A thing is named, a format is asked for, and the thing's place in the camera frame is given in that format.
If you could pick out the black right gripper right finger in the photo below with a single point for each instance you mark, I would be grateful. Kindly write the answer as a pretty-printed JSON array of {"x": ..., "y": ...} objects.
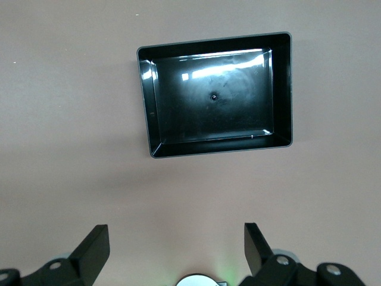
[{"x": 268, "y": 268}]

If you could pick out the black plastic box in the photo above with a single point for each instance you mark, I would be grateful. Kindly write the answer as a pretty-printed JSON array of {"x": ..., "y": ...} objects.
[{"x": 214, "y": 119}]

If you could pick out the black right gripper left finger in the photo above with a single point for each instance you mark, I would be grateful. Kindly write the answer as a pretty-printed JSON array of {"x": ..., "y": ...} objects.
[{"x": 86, "y": 259}]

